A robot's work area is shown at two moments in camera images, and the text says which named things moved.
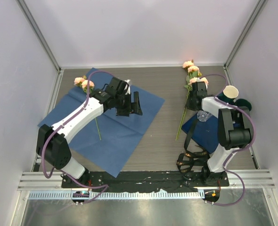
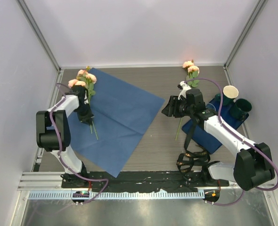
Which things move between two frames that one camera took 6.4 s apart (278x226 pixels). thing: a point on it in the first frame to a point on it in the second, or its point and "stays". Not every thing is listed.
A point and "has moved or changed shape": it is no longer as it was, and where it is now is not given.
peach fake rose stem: (82, 82) has moved or changed shape
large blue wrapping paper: (109, 141) stays
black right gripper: (188, 105) to (171, 109)
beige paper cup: (231, 92) stays
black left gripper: (126, 112) to (87, 119)
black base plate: (147, 179) stays
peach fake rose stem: (192, 71) stays
